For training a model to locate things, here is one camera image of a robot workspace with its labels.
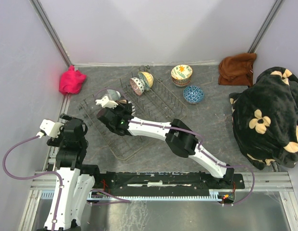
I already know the wire dish rack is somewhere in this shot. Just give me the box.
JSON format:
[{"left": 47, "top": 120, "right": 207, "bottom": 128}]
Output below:
[{"left": 80, "top": 66, "right": 188, "bottom": 161}]

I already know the grey purple bowl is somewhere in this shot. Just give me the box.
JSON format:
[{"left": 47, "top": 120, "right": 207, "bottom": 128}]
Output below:
[{"left": 172, "top": 77, "right": 191, "bottom": 83}]

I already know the red scale patterned bowl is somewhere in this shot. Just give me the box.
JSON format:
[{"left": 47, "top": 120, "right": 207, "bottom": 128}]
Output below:
[{"left": 173, "top": 82, "right": 189, "bottom": 87}]

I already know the yellow green floral bowl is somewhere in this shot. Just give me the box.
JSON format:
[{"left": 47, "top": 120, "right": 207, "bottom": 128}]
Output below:
[{"left": 171, "top": 64, "right": 193, "bottom": 79}]

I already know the blue red patterned bowl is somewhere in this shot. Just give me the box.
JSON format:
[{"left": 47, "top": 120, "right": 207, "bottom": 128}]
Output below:
[{"left": 183, "top": 86, "right": 205, "bottom": 104}]

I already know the black striped white bowl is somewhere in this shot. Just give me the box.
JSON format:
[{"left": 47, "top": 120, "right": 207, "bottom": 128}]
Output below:
[{"left": 117, "top": 99, "right": 136, "bottom": 116}]

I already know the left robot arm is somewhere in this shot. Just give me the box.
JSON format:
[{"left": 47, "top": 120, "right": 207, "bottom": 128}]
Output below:
[{"left": 40, "top": 114, "right": 101, "bottom": 231}]

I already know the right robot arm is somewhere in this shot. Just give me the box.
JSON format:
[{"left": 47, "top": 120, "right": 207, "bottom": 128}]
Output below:
[{"left": 95, "top": 97, "right": 234, "bottom": 188}]

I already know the grey blue bowl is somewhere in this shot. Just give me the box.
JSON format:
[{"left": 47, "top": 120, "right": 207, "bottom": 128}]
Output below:
[{"left": 105, "top": 89, "right": 121, "bottom": 101}]

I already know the red dotted white bowl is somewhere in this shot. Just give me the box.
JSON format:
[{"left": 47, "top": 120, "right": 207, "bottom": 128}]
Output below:
[{"left": 129, "top": 77, "right": 145, "bottom": 96}]

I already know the pink cloth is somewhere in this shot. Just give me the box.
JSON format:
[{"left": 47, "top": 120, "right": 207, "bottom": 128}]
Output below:
[{"left": 59, "top": 65, "right": 87, "bottom": 95}]

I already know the yellow teal bowl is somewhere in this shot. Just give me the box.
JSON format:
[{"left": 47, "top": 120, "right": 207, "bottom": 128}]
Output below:
[{"left": 137, "top": 71, "right": 154, "bottom": 91}]

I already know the brown cloth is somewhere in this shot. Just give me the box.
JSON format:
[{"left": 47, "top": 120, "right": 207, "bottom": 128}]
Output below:
[{"left": 218, "top": 53, "right": 257, "bottom": 87}]

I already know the black floral blanket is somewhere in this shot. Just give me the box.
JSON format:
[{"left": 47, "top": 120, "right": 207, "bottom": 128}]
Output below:
[{"left": 229, "top": 66, "right": 298, "bottom": 170}]

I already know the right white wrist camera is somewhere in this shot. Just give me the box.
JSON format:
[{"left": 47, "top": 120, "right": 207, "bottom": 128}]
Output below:
[{"left": 95, "top": 95, "right": 118, "bottom": 109}]

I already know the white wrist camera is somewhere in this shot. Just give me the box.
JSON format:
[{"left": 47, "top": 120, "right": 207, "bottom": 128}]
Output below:
[
  {"left": 95, "top": 95, "right": 118, "bottom": 109},
  {"left": 37, "top": 119, "right": 63, "bottom": 138}
]

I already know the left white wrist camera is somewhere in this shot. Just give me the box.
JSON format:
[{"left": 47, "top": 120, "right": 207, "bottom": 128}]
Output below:
[{"left": 37, "top": 119, "right": 63, "bottom": 138}]

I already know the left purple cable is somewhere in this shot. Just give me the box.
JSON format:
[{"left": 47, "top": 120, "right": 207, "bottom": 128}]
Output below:
[{"left": 2, "top": 135, "right": 130, "bottom": 231}]

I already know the purple cable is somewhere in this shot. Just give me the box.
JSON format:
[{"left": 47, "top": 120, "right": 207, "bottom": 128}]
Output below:
[
  {"left": 96, "top": 88, "right": 256, "bottom": 207},
  {"left": 2, "top": 135, "right": 130, "bottom": 231}
]

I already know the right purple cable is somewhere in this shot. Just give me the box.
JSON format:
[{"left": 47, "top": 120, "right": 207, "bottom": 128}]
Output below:
[{"left": 96, "top": 88, "right": 256, "bottom": 207}]

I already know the aluminium frame rail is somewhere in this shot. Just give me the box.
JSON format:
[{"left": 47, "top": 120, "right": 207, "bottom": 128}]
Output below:
[{"left": 30, "top": 172, "right": 294, "bottom": 192}]

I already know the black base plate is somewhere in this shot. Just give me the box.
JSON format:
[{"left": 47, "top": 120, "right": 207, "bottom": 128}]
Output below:
[{"left": 93, "top": 172, "right": 245, "bottom": 196}]

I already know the blue cable duct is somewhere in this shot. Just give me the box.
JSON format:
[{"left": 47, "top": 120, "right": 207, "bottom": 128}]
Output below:
[{"left": 40, "top": 189, "right": 236, "bottom": 202}]

